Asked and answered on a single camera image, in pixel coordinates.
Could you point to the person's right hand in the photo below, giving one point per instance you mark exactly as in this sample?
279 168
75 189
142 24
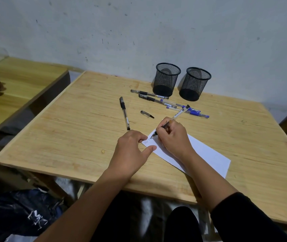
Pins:
177 139

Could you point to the person's left hand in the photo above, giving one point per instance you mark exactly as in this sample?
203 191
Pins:
127 153

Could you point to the person's left thumb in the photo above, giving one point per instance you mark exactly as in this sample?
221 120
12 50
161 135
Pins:
148 151

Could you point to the person's right thumb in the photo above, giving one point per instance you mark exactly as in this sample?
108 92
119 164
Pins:
162 136

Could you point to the clear black ink pen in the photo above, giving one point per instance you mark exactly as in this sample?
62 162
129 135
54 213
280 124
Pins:
177 115

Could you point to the white paper sheet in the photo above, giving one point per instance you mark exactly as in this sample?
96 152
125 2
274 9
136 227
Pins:
209 154

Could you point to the person's left forearm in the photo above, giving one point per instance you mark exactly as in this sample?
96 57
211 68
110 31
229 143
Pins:
83 209

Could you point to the person's right forearm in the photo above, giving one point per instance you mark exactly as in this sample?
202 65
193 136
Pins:
206 181

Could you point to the black pen cap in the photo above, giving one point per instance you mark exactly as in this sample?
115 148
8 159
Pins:
147 114

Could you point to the blue gel pen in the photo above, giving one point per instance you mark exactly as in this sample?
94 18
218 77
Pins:
197 114
183 107

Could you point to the capped black gel pen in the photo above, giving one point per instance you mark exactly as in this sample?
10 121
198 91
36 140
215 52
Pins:
153 99
148 93
124 112

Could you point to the black mesh pen cup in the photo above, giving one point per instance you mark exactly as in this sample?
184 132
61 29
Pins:
166 79
195 84

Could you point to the person's black trouser leg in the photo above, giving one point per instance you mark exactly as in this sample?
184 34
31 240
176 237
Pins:
183 224

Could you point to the wooden table leg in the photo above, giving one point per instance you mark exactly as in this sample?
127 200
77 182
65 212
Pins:
52 186

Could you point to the black plastic bag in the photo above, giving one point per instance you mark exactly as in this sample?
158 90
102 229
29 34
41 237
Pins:
15 211

